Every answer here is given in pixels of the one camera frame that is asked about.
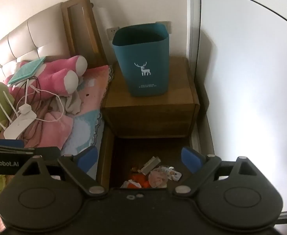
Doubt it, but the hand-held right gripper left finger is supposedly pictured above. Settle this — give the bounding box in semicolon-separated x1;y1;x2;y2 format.
15;146;108;197

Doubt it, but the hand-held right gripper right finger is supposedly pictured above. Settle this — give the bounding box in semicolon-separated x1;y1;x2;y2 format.
173;146;265;197

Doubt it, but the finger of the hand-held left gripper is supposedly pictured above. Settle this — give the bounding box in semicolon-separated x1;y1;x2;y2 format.
0;138;35;155

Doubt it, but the pale stick snack packet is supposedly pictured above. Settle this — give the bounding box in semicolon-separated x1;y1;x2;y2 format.
138;157;161;176

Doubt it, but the teal bin with deer print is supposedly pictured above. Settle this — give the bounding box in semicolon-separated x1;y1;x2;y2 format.
112;23;170;97

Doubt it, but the white router with antennas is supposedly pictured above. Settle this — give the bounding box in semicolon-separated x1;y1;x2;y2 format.
0;90;37;140

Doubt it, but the white printed wrapper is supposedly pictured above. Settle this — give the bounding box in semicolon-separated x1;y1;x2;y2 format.
158;166;182;181

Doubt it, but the crumpled pinkish tissue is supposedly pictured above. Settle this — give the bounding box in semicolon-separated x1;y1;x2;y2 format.
149;169;168;189

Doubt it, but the pink cloth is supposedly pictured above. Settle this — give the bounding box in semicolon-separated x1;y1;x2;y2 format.
23;111;73;150

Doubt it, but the white paper scrap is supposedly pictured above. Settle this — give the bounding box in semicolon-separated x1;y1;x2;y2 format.
120;180;135;189

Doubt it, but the grey-white cloth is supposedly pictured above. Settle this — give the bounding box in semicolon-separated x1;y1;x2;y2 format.
49;92;81;114

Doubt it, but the wooden nightstand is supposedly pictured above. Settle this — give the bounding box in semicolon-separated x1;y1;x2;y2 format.
102;56;200;137

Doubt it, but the patterned pink blanket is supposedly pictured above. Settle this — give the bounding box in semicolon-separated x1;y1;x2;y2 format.
60;65;114;179

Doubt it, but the teal cloth pad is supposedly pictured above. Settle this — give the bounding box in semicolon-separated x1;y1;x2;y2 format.
8;56;46;85

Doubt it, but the pink plush toy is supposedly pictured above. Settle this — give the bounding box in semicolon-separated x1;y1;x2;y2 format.
7;56;88;101

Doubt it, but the white door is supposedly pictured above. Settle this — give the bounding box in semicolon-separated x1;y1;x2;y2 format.
197;0;287;221

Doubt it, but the beige padded headboard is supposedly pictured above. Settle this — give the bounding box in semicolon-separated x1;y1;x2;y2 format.
0;2;72;75

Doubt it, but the wooden bed frame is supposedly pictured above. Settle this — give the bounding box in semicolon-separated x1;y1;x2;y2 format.
96;127;114;189

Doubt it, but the white cable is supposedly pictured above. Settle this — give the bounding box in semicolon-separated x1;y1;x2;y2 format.
27;78;66;123

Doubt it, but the white wall socket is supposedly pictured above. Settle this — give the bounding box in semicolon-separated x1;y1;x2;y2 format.
106;27;119;42

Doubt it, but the wooden headboard post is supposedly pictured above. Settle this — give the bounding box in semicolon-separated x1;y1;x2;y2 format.
61;0;108;69

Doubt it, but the grey door frame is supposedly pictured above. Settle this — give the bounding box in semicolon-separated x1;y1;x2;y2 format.
186;0;216;152

